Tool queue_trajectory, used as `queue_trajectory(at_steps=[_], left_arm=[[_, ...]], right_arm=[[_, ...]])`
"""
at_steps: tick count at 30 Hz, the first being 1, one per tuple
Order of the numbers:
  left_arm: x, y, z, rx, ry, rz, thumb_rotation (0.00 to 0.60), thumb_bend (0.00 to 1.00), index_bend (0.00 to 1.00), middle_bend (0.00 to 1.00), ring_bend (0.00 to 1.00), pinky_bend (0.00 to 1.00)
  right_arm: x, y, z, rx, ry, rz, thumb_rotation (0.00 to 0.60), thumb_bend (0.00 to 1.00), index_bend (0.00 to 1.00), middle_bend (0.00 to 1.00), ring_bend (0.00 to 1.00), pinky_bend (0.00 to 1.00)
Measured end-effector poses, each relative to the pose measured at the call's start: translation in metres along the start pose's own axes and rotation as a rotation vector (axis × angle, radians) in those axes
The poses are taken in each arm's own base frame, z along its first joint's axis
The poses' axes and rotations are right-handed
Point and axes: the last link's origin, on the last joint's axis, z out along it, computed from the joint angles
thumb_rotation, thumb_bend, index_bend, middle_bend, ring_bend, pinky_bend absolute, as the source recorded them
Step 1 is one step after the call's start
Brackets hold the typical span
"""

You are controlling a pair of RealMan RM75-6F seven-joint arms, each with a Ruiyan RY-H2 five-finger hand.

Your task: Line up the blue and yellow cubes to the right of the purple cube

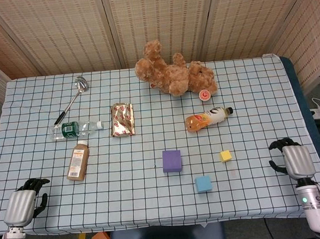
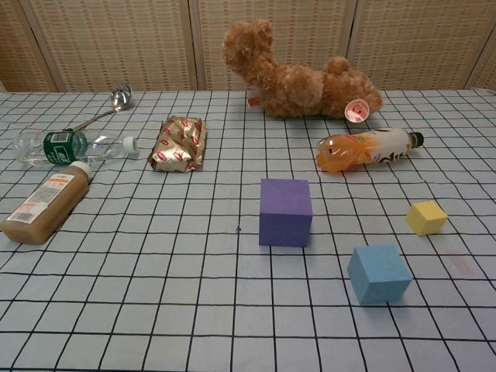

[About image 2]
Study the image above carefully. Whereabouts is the brown liquid bottle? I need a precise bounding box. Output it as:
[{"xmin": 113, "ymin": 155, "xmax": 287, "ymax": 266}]
[{"xmin": 0, "ymin": 160, "xmax": 93, "ymax": 244}]

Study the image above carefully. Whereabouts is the clear water bottle green label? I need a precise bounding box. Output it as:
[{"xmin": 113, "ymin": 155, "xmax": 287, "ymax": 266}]
[{"xmin": 12, "ymin": 129, "xmax": 140, "ymax": 167}]

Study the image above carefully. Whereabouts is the purple foam cube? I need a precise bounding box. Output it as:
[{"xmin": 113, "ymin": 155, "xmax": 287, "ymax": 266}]
[{"xmin": 258, "ymin": 178, "xmax": 314, "ymax": 247}]

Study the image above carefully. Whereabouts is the brown teddy bear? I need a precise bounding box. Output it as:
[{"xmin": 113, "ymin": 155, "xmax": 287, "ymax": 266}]
[{"xmin": 221, "ymin": 19, "xmax": 384, "ymax": 124}]

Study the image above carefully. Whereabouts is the yellow foam cube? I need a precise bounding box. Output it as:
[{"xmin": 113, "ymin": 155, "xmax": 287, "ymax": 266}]
[{"xmin": 405, "ymin": 201, "xmax": 450, "ymax": 236}]

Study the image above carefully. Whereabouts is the woven folding screen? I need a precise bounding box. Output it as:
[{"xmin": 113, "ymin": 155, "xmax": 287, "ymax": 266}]
[{"xmin": 0, "ymin": 0, "xmax": 496, "ymax": 94}]

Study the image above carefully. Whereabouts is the metal ladle black handle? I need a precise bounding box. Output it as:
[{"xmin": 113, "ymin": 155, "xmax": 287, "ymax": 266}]
[{"xmin": 64, "ymin": 83, "xmax": 133, "ymax": 133}]

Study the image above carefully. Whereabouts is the gold foil snack packet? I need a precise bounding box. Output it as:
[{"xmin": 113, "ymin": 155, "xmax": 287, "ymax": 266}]
[{"xmin": 148, "ymin": 115, "xmax": 208, "ymax": 174}]

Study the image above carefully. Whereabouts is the light blue foam cube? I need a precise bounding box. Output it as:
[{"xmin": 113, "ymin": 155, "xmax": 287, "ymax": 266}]
[{"xmin": 346, "ymin": 244, "xmax": 412, "ymax": 307}]

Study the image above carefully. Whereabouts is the light blue checkered tablecloth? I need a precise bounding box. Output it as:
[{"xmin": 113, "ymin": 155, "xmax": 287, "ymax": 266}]
[{"xmin": 0, "ymin": 88, "xmax": 496, "ymax": 372}]

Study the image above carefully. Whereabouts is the orange juice bottle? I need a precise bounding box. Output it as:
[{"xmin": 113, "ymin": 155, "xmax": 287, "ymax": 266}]
[{"xmin": 315, "ymin": 127, "xmax": 425, "ymax": 173}]

